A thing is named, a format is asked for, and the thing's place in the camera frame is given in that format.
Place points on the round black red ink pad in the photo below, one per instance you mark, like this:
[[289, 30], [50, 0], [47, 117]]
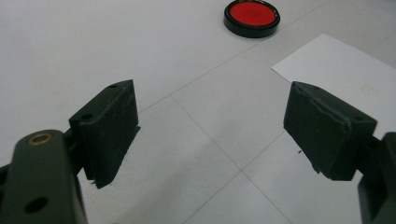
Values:
[[252, 14]]

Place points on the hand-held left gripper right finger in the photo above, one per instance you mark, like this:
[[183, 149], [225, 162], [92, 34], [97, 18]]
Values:
[[327, 137]]

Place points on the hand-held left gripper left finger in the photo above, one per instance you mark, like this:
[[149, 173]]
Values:
[[106, 130]]

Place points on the white paper sheet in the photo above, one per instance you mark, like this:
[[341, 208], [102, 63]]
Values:
[[342, 68]]

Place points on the white table cover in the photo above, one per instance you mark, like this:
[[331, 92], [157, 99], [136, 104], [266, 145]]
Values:
[[93, 46]]

